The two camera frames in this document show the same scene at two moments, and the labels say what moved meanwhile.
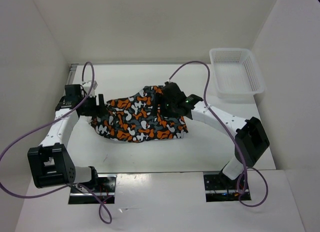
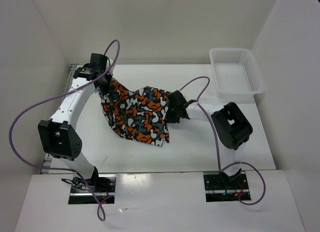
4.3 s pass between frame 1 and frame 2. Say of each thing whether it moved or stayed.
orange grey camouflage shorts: moved
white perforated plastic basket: stayed
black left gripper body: moved
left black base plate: stayed
